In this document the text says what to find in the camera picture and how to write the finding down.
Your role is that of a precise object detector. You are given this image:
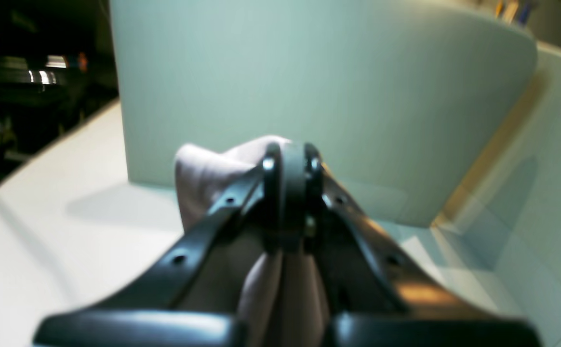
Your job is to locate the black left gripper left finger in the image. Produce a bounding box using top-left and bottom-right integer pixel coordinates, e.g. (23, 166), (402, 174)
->
(32, 143), (282, 347)

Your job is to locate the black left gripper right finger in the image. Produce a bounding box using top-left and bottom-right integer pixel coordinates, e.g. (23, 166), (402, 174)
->
(304, 144), (541, 347)

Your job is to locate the mauve grey t-shirt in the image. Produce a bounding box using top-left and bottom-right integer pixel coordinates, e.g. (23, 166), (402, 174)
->
(174, 135), (329, 347)

